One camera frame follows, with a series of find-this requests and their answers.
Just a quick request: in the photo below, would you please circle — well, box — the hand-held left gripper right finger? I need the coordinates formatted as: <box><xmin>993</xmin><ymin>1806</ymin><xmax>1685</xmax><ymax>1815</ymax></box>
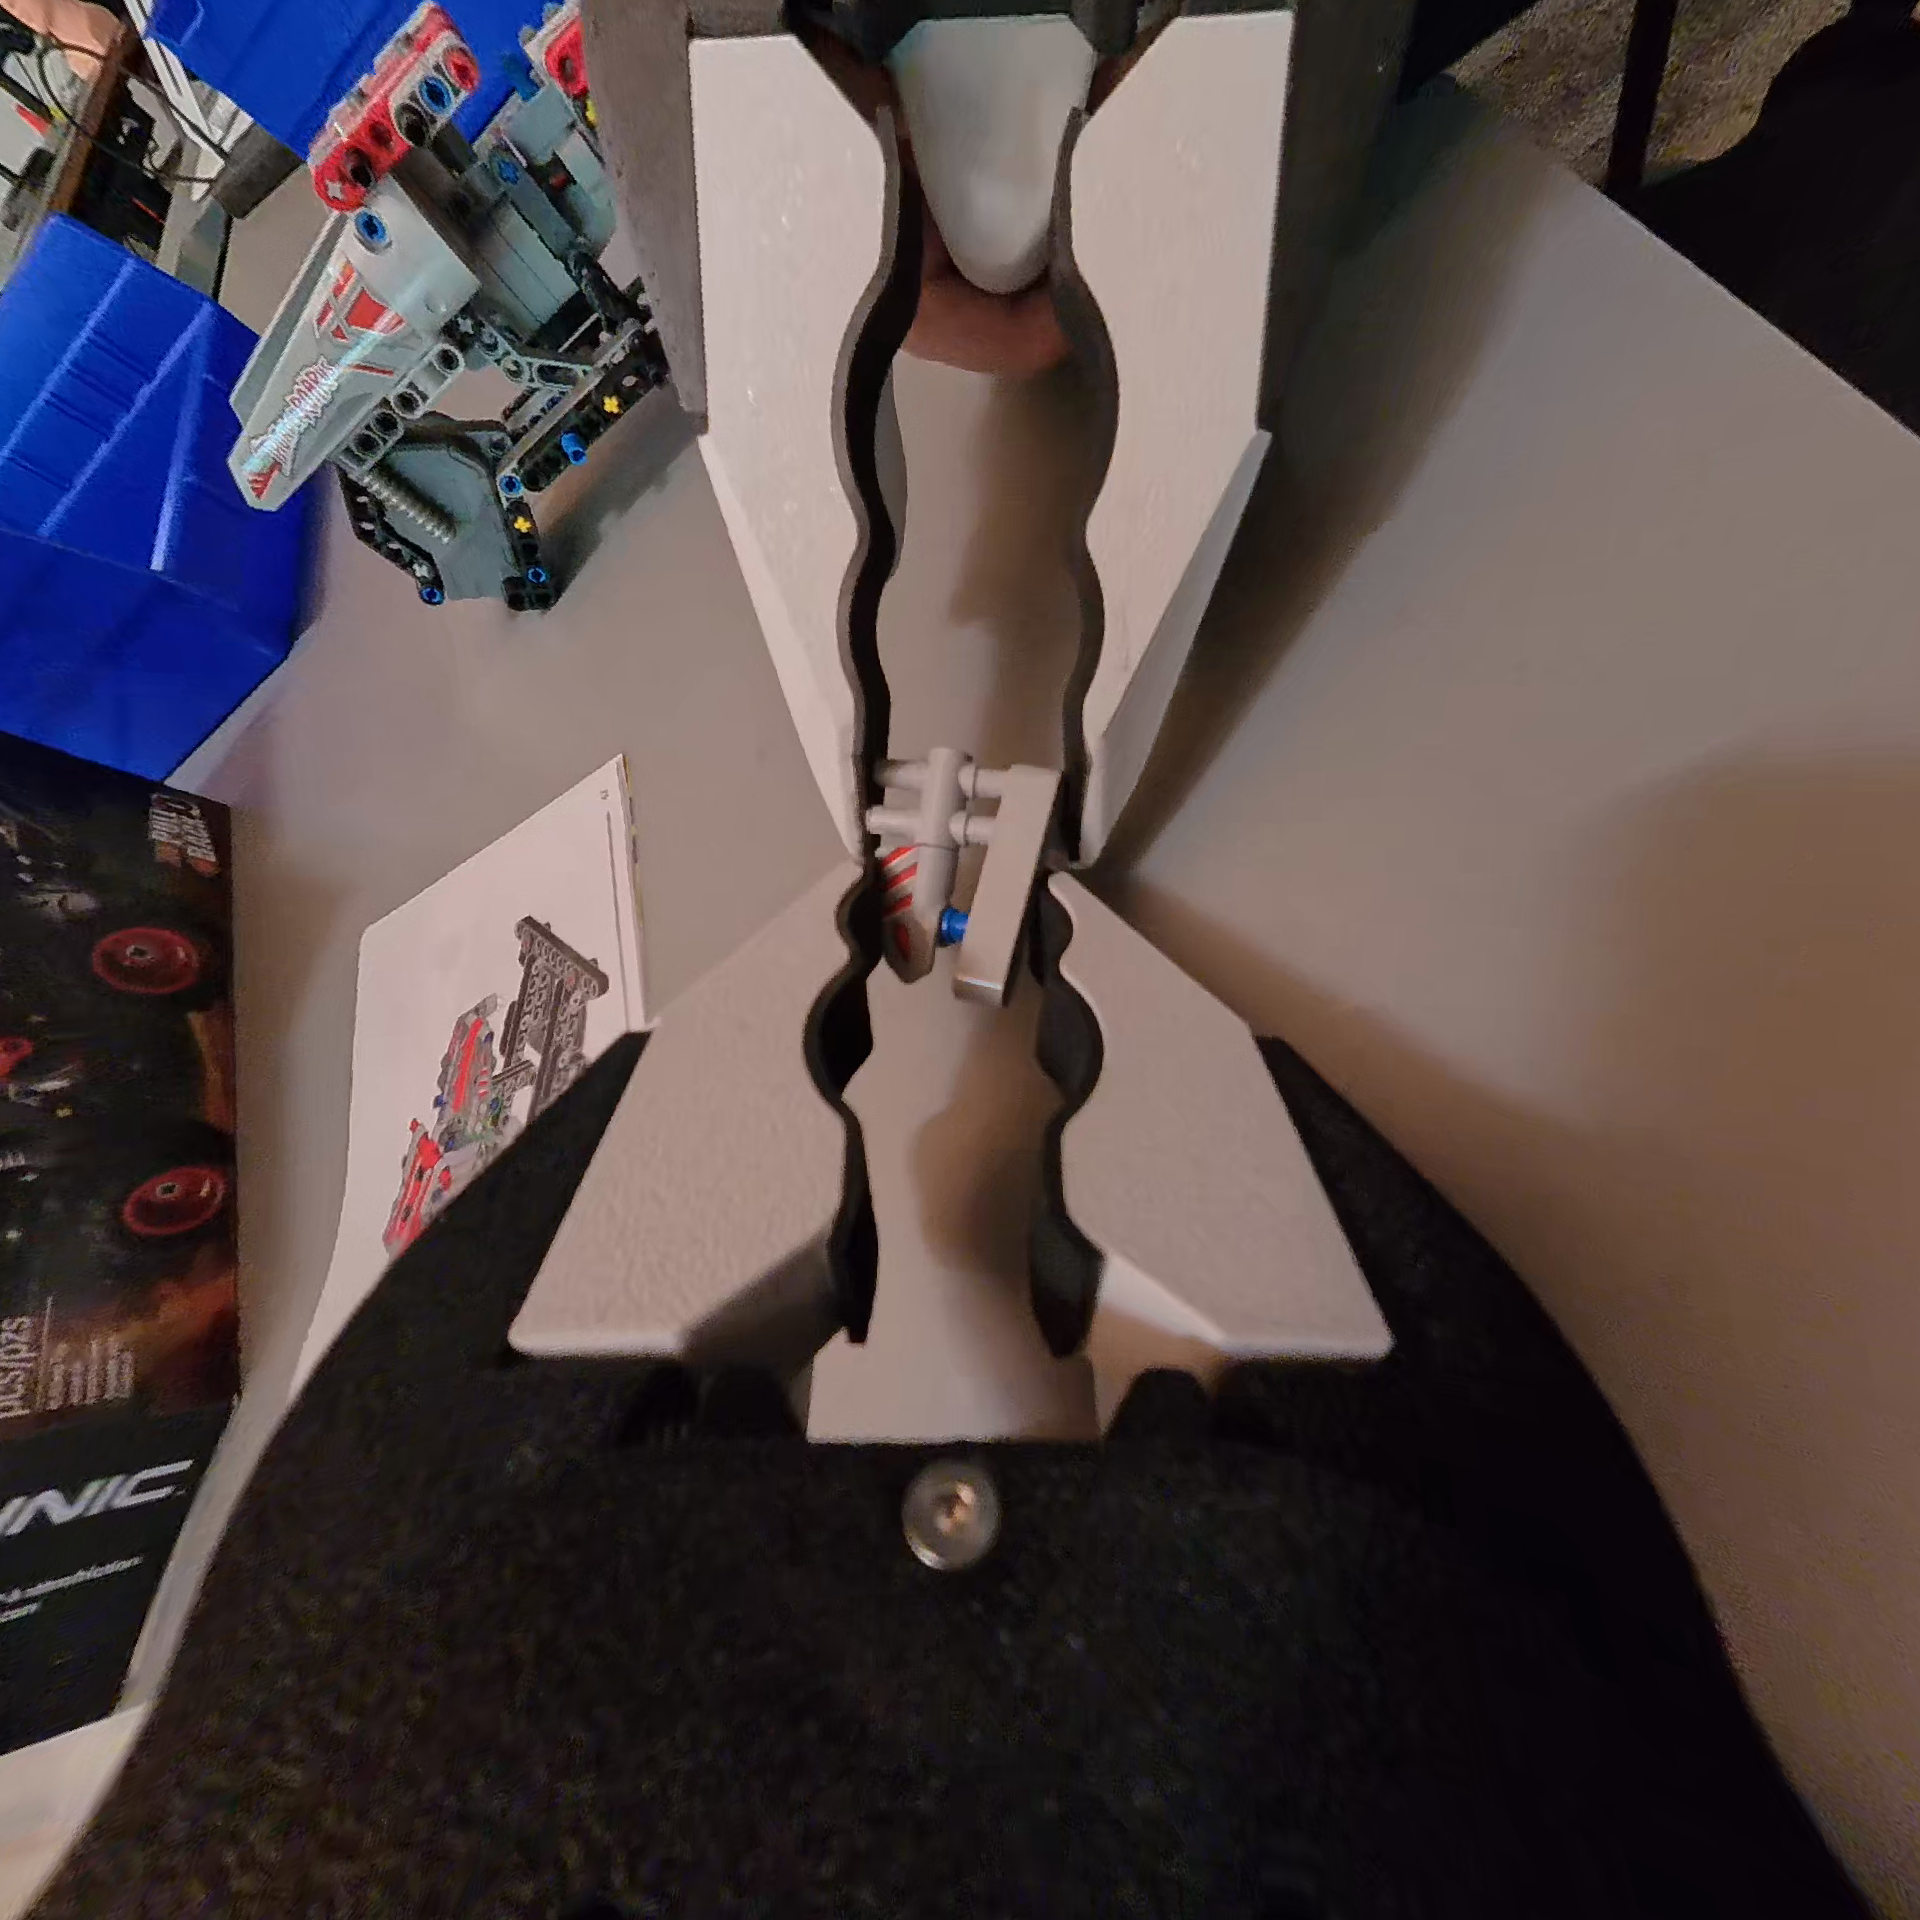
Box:
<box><xmin>1032</xmin><ymin>874</ymin><xmax>1392</xmax><ymax>1363</ymax></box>

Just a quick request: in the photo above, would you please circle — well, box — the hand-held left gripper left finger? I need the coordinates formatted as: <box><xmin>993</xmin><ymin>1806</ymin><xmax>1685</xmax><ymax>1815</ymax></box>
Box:
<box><xmin>505</xmin><ymin>865</ymin><xmax>883</xmax><ymax>1363</ymax></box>

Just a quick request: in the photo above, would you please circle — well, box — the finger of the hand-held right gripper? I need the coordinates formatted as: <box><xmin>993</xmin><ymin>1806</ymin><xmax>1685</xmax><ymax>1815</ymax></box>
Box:
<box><xmin>686</xmin><ymin>33</ymin><xmax>911</xmax><ymax>867</ymax></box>
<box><xmin>1053</xmin><ymin>11</ymin><xmax>1295</xmax><ymax>867</ymax></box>

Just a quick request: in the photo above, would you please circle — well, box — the small grey toy brick assembly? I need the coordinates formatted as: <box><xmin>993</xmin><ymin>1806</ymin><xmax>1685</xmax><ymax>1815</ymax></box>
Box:
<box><xmin>862</xmin><ymin>744</ymin><xmax>1061</xmax><ymax>1005</ymax></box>

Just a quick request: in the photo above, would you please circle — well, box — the person's right hand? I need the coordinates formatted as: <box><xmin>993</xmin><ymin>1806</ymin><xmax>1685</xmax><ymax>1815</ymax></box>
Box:
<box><xmin>896</xmin><ymin>224</ymin><xmax>1076</xmax><ymax>380</ymax></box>

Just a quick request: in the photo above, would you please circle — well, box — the toy brick vehicle model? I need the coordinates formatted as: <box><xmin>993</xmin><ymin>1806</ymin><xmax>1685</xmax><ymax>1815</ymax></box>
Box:
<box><xmin>224</xmin><ymin>0</ymin><xmax>672</xmax><ymax>612</ymax></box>

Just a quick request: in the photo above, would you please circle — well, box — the white instruction booklet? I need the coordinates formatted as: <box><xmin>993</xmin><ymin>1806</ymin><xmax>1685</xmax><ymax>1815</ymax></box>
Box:
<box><xmin>341</xmin><ymin>754</ymin><xmax>656</xmax><ymax>1266</ymax></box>

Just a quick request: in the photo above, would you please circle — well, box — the black furniture leg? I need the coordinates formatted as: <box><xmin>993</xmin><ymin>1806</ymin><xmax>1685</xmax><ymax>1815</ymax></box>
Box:
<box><xmin>1610</xmin><ymin>0</ymin><xmax>1685</xmax><ymax>191</ymax></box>

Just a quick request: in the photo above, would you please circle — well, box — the brown wooden board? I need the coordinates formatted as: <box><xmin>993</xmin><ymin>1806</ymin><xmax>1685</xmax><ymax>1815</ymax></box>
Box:
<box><xmin>52</xmin><ymin>21</ymin><xmax>162</xmax><ymax>221</ymax></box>

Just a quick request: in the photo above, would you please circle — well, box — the black toy box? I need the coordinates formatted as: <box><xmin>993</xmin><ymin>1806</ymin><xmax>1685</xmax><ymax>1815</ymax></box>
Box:
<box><xmin>0</xmin><ymin>731</ymin><xmax>245</xmax><ymax>1760</ymax></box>

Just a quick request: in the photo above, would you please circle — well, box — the large blue plastic bin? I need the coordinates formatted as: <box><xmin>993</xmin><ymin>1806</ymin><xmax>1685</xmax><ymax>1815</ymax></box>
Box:
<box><xmin>0</xmin><ymin>209</ymin><xmax>326</xmax><ymax>785</ymax></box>

